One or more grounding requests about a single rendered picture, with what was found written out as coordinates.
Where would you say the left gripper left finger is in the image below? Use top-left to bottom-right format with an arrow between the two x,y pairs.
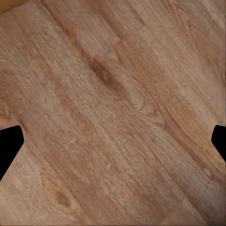
0,125 -> 24,181

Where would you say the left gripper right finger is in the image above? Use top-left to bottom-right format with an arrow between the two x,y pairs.
212,125 -> 226,162

